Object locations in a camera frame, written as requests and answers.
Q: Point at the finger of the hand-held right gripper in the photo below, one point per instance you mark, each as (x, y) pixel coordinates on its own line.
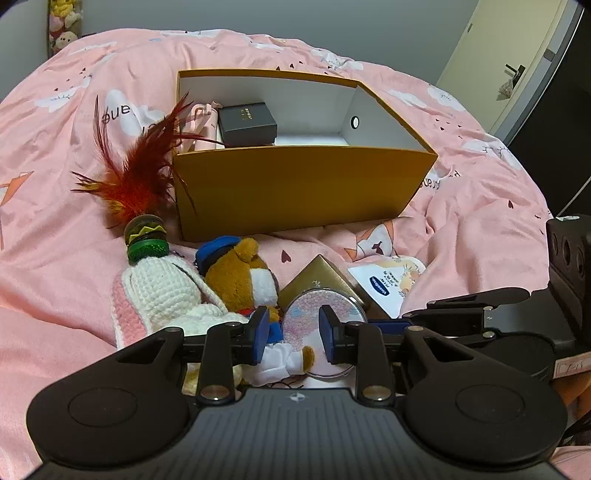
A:
(452, 323)
(480, 299)

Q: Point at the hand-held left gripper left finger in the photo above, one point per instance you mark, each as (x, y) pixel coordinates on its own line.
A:
(259, 334)

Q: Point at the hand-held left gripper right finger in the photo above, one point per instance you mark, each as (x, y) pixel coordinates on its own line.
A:
(327, 337)

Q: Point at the round pink floral compact mirror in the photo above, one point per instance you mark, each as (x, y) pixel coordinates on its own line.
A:
(304, 323)

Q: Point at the white sachet blue label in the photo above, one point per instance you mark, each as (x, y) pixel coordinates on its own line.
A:
(392, 277)

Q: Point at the orange cardboard box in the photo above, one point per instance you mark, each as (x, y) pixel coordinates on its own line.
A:
(295, 194)

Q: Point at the red feather shuttlecock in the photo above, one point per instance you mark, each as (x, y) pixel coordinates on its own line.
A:
(134, 189)

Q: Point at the pink plastic handheld tool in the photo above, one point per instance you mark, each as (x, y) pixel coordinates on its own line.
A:
(203, 134)

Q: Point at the gold gift box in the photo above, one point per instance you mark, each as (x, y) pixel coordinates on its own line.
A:
(318, 277)

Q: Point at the brown plush bear blue hat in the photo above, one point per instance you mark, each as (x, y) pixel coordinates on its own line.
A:
(235, 277)

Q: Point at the white pink crochet bunny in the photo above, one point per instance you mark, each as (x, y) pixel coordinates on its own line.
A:
(171, 290)

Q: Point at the pale fan-shaped door hanger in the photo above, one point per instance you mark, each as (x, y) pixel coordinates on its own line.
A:
(505, 88)

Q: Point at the pink cloud print blanket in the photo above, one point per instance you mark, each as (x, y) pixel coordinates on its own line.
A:
(69, 277)

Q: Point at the small black gift box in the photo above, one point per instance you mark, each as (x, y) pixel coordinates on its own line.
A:
(247, 122)

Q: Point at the cream door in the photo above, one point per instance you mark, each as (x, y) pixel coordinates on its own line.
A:
(503, 37)

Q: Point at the hanging column of plush toys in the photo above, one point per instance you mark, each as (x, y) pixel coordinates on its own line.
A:
(64, 27)

